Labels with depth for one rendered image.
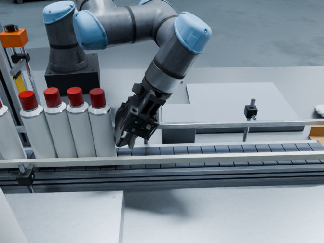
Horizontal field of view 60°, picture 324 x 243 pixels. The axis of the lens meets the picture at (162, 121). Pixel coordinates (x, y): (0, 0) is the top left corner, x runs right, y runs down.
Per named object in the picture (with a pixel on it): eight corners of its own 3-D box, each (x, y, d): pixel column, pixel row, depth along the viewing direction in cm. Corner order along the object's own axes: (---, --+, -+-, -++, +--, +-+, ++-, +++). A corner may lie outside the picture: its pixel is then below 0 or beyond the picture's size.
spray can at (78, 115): (75, 162, 73) (58, 95, 61) (82, 149, 78) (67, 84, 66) (94, 164, 73) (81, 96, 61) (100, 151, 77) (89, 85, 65)
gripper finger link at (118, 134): (104, 154, 67) (120, 127, 63) (107, 138, 72) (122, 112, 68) (116, 158, 68) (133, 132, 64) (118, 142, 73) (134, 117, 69)
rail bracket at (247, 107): (243, 158, 82) (254, 111, 72) (236, 141, 88) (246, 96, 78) (254, 157, 82) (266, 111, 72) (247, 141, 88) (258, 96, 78)
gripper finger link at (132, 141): (116, 158, 68) (133, 132, 64) (118, 142, 73) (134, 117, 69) (128, 162, 69) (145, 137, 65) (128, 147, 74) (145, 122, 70)
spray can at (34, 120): (35, 169, 72) (10, 101, 59) (39, 155, 76) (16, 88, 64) (57, 167, 72) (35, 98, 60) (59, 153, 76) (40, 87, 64)
